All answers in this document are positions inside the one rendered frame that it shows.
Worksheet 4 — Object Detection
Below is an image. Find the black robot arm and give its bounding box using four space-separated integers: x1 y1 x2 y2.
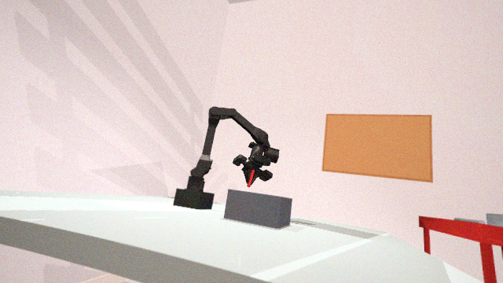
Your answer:
185 106 280 192

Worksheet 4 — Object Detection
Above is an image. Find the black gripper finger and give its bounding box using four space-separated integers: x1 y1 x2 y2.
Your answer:
241 164 253 184
251 171 263 185

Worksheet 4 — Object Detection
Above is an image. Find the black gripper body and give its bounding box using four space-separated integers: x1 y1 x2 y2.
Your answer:
233 152 273 182

